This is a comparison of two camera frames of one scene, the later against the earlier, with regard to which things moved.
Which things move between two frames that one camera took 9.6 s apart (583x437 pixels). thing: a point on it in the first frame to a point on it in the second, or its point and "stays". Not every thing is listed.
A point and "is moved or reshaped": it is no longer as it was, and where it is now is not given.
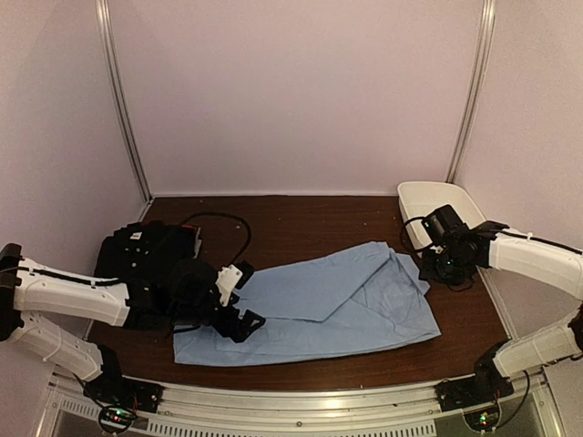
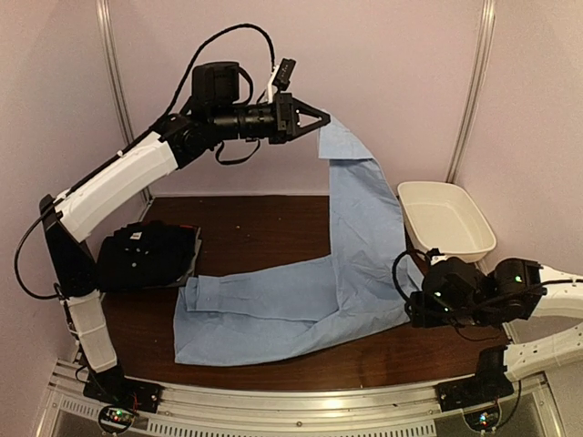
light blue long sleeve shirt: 369,297 is moved or reshaped
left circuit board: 115,419 stays
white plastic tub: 419,198 stays
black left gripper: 241,330 to 285,117
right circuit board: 483,420 stays
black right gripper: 426,271 to 423,314
